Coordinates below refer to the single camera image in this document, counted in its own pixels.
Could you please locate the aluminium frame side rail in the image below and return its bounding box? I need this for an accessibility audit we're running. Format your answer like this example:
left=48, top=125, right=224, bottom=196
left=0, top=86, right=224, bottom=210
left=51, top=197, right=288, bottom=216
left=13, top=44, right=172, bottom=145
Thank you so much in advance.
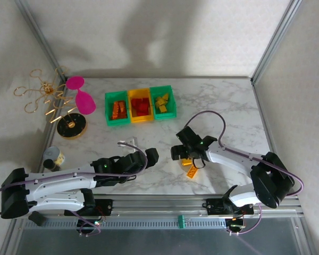
left=251, top=79, right=305, bottom=213

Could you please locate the tin can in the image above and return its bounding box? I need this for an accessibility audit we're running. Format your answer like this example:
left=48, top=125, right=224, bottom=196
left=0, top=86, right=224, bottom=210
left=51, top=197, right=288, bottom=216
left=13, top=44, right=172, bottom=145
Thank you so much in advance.
left=44, top=147, right=66, bottom=165

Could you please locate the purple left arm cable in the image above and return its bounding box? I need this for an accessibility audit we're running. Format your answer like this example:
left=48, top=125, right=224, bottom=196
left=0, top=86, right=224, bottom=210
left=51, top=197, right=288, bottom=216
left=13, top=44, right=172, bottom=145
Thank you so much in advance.
left=0, top=143, right=149, bottom=237

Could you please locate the yellow two-by-four lego plate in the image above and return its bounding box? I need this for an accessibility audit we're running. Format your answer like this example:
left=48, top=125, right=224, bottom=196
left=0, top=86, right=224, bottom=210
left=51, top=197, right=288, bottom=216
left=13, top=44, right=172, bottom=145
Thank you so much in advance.
left=186, top=164, right=199, bottom=179

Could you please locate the green bin with yellow legos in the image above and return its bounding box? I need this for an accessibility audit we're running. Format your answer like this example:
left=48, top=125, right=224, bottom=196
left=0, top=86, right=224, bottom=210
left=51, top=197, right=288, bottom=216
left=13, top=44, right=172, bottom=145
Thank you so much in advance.
left=149, top=84, right=178, bottom=121

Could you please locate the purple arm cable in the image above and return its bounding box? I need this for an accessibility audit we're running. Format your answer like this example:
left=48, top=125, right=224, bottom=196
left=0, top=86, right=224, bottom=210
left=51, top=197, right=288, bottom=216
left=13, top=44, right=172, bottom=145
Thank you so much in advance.
left=0, top=143, right=149, bottom=237
left=184, top=110, right=306, bottom=236

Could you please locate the small circuit board with LED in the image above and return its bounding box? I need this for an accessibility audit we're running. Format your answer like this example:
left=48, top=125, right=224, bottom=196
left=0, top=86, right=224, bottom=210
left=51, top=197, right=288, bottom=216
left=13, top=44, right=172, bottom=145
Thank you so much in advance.
left=225, top=217, right=247, bottom=231

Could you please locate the green bin with orange legos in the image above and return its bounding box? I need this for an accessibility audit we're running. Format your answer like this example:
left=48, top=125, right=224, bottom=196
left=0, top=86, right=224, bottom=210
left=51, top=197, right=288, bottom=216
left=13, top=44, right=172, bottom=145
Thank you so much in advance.
left=104, top=90, right=131, bottom=128

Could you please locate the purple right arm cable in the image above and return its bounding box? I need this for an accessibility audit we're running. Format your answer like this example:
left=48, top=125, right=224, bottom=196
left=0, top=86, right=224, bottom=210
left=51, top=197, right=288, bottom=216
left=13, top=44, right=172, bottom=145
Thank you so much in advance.
left=184, top=110, right=306, bottom=236

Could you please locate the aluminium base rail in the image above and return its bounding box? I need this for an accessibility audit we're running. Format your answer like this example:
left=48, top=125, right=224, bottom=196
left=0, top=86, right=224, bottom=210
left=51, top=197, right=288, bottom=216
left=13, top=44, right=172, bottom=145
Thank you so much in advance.
left=12, top=195, right=305, bottom=221

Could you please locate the black knob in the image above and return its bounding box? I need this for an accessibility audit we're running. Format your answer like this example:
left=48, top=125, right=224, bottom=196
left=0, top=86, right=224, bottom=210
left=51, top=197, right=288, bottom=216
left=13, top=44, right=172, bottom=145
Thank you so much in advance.
left=28, top=211, right=47, bottom=226

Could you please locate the grey slotted cable duct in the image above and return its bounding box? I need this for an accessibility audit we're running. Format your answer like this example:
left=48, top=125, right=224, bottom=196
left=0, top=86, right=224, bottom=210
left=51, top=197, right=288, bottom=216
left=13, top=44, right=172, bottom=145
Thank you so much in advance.
left=21, top=218, right=228, bottom=231

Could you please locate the yellow plastic bin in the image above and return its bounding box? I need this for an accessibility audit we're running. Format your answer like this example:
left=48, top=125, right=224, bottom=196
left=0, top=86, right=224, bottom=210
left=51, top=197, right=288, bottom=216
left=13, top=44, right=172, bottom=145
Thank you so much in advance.
left=127, top=88, right=155, bottom=124

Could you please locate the black cylinder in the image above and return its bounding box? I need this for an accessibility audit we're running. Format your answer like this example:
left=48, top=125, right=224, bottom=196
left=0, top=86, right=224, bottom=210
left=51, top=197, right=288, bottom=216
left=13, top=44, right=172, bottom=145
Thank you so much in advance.
left=43, top=158, right=62, bottom=172

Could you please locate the pink plastic goblet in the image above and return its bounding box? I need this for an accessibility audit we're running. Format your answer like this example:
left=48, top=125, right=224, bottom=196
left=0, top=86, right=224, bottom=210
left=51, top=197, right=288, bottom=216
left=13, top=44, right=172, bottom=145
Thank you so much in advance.
left=65, top=75, right=97, bottom=115

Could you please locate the gold wire jewelry stand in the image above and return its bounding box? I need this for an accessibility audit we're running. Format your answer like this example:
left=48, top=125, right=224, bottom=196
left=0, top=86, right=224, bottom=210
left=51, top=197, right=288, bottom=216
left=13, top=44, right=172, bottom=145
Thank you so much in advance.
left=13, top=65, right=88, bottom=140

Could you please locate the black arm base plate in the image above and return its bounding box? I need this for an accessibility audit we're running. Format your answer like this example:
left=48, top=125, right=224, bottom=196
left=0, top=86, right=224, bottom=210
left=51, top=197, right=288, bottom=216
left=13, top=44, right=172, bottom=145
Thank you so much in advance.
left=202, top=198, right=255, bottom=216
left=63, top=198, right=114, bottom=217

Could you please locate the aluminium frame post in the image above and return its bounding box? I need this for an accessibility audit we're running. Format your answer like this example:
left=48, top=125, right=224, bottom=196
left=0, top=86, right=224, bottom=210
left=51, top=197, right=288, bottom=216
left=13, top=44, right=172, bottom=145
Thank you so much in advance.
left=14, top=0, right=70, bottom=87
left=250, top=0, right=301, bottom=85

